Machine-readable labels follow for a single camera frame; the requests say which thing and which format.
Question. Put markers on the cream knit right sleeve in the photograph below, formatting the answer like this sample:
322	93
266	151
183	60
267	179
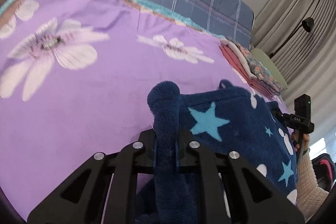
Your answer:
310	196

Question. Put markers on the green cushion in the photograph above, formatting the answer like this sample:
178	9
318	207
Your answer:
263	58

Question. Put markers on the black floor lamp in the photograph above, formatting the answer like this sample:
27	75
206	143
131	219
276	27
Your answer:
307	25

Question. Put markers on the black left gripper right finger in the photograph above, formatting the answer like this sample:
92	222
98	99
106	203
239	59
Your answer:
230	189

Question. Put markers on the purple floral bed sheet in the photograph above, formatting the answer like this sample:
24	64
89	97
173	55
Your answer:
75	75

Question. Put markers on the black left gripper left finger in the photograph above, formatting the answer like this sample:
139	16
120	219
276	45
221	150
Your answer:
102	189

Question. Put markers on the beige curtain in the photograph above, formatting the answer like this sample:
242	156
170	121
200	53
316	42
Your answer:
307	61

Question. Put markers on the folded floral clothes stack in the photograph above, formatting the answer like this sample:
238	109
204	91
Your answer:
252	71

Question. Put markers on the person's right hand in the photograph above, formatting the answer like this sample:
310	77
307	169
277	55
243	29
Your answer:
304	145

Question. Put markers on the navy fleece star pajama top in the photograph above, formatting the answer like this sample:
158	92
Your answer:
227	119

